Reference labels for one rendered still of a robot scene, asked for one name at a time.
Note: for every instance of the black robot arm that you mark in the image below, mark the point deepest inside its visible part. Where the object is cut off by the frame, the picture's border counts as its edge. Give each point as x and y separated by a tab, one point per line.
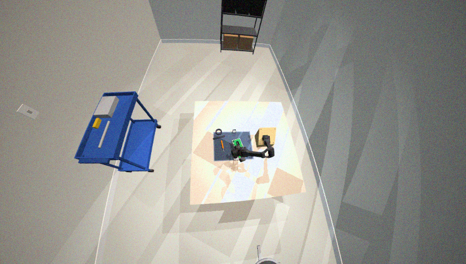
245	152

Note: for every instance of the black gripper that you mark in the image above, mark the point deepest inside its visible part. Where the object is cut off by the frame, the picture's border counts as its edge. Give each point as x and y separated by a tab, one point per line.
242	159

